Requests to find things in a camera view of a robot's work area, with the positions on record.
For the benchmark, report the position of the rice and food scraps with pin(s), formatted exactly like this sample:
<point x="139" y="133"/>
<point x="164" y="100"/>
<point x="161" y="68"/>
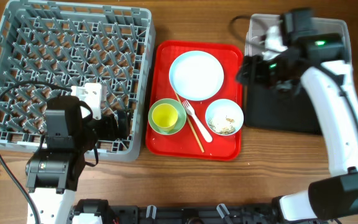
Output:
<point x="221" y="124"/>

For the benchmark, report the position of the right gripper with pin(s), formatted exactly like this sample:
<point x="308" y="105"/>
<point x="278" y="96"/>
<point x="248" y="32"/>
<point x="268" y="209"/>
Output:
<point x="258" y="64"/>

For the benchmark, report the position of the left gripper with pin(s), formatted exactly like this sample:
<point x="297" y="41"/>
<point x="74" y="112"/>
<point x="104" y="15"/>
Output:
<point x="110" y="133"/>

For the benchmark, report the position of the wooden chopstick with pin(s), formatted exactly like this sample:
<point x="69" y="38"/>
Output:
<point x="191" y="126"/>

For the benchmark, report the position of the green bowl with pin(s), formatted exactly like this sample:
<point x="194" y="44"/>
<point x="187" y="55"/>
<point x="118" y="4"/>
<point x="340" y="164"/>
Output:
<point x="181" y="116"/>

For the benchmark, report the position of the yellow cup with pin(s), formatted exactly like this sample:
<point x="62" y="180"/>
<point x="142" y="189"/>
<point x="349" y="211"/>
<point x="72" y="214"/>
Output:
<point x="165" y="116"/>

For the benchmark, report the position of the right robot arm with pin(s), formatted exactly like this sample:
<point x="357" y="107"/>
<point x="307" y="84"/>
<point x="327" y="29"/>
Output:
<point x="299" y="77"/>

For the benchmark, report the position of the grey dishwasher rack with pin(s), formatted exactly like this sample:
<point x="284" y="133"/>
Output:
<point x="47" y="47"/>

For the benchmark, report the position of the light blue bowl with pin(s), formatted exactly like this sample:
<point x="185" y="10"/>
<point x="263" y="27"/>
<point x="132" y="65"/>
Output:
<point x="227" y="108"/>

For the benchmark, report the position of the light blue plate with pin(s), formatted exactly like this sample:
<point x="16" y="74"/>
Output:
<point x="196" y="75"/>

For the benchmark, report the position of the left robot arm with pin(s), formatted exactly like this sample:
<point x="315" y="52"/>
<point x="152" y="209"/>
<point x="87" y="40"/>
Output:
<point x="53" y="171"/>

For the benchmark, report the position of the white plastic fork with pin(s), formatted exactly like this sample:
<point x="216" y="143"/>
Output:
<point x="190" y="110"/>

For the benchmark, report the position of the black tray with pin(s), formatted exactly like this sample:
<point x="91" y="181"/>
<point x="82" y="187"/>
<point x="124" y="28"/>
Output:
<point x="268" y="108"/>

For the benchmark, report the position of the clear plastic bin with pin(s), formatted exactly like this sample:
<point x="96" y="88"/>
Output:
<point x="260" y="23"/>

